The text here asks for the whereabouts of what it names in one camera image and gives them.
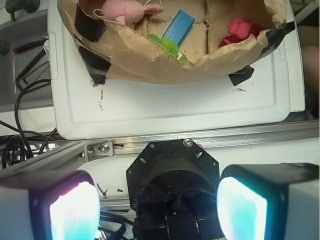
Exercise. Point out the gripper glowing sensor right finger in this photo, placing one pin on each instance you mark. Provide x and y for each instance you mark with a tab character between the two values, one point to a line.
270	201

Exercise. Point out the black hex key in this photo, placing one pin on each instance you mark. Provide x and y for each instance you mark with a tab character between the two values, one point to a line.
38	71

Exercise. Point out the white plastic bin lid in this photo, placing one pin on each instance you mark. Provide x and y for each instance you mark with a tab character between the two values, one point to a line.
122	108

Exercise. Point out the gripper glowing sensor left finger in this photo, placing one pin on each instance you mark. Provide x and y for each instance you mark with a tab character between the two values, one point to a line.
48	205

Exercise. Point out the black octagonal mount plate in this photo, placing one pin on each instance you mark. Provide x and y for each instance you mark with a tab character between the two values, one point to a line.
174	196

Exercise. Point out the green fuzzy toy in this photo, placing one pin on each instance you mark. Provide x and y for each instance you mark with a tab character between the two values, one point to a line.
169	46

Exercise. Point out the pink plush bunny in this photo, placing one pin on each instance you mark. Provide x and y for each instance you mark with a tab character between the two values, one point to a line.
129	12

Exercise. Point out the metal corner bracket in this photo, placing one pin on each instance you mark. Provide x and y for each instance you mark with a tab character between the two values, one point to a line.
96	150

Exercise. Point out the brown paper bag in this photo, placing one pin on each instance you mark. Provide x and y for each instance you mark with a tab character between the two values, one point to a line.
110	50

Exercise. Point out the red crumpled cloth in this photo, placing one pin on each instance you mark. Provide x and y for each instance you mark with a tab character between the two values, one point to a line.
240	30

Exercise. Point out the blue rectangular block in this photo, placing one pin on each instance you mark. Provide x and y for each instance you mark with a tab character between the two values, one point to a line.
179	27

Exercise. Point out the red black pen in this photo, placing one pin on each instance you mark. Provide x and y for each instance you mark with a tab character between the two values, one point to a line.
28	46

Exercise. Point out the aluminium extrusion rail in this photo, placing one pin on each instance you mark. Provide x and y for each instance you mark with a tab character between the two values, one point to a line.
69	155

